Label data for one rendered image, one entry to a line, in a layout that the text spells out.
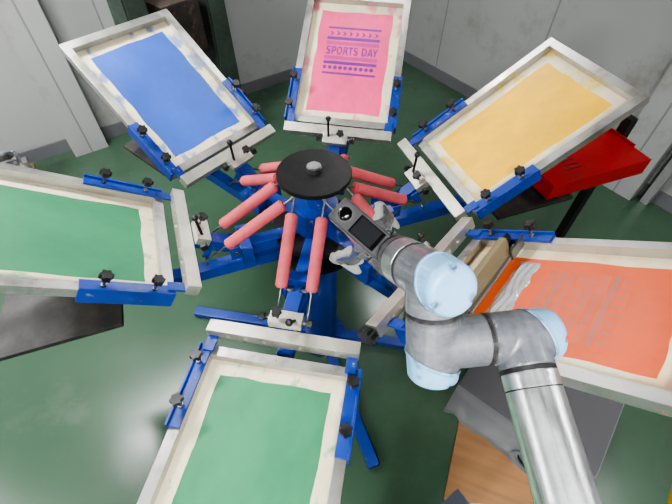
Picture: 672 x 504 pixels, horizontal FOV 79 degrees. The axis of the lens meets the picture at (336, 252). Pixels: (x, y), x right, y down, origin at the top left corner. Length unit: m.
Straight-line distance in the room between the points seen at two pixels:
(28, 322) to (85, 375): 1.01
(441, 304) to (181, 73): 2.12
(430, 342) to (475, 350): 0.06
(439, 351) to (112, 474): 2.29
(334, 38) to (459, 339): 2.23
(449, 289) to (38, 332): 1.72
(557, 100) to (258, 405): 1.80
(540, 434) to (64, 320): 1.75
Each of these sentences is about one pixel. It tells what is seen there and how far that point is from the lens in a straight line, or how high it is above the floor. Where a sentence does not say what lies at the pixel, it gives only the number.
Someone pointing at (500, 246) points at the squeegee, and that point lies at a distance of 1.55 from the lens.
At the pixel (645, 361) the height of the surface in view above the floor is 1.46.
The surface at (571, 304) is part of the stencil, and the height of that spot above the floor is 1.35.
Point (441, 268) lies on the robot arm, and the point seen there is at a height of 1.99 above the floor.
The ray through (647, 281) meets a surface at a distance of 1.48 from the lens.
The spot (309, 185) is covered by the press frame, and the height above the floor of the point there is 1.32.
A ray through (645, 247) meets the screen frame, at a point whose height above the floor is 1.45.
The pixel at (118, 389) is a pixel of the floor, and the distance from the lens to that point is 2.86.
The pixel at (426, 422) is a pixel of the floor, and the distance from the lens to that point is 2.56.
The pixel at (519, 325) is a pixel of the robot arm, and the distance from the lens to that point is 0.62.
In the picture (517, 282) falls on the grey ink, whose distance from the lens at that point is 1.53.
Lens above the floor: 2.38
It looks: 49 degrees down
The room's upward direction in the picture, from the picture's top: 1 degrees clockwise
